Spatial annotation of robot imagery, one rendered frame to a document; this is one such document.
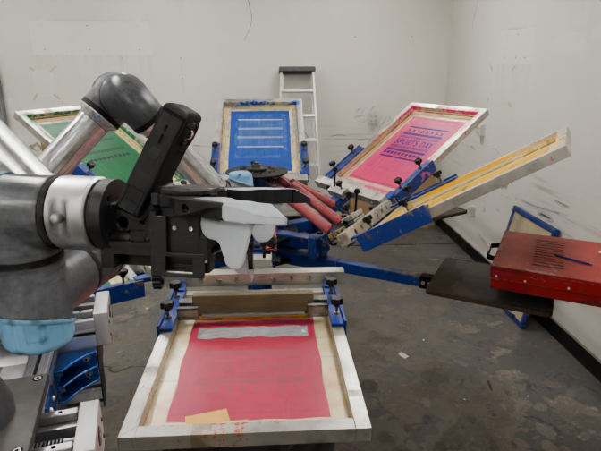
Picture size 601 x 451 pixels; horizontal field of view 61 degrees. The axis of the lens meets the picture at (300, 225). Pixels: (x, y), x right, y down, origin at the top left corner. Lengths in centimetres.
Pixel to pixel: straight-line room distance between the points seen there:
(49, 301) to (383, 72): 542
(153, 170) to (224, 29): 527
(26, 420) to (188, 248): 55
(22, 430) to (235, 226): 61
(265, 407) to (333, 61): 473
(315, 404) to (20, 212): 102
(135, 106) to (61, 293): 80
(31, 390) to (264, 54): 498
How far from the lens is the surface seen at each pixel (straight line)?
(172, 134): 49
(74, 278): 63
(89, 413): 103
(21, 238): 57
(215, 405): 143
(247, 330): 174
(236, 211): 43
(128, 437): 132
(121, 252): 53
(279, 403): 142
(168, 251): 50
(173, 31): 581
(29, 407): 100
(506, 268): 198
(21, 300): 60
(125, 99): 135
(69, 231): 54
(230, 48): 573
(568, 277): 198
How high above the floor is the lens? 180
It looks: 18 degrees down
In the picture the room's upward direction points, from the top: straight up
